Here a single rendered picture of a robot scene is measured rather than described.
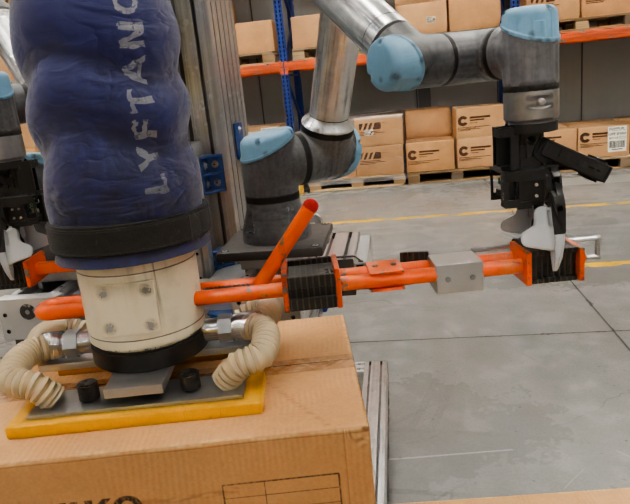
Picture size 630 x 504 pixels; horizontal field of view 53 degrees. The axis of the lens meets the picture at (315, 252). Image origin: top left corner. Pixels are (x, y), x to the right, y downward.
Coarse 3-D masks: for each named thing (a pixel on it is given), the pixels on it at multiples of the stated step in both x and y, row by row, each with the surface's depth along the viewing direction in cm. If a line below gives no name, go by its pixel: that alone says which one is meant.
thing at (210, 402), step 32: (96, 384) 87; (192, 384) 86; (256, 384) 88; (32, 416) 84; (64, 416) 84; (96, 416) 84; (128, 416) 83; (160, 416) 83; (192, 416) 84; (224, 416) 84
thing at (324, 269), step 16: (288, 272) 95; (304, 272) 94; (320, 272) 93; (336, 272) 90; (288, 288) 90; (304, 288) 90; (320, 288) 91; (336, 288) 91; (288, 304) 91; (304, 304) 90; (320, 304) 90; (336, 304) 90
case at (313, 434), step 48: (288, 336) 109; (336, 336) 107; (288, 384) 91; (336, 384) 90; (0, 432) 86; (96, 432) 83; (144, 432) 82; (192, 432) 81; (240, 432) 80; (288, 432) 79; (336, 432) 79; (0, 480) 78; (48, 480) 79; (96, 480) 79; (144, 480) 79; (192, 480) 79; (240, 480) 80; (288, 480) 80; (336, 480) 80
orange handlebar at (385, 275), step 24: (48, 264) 118; (384, 264) 95; (408, 264) 96; (504, 264) 92; (240, 288) 92; (264, 288) 92; (360, 288) 92; (384, 288) 92; (48, 312) 91; (72, 312) 91
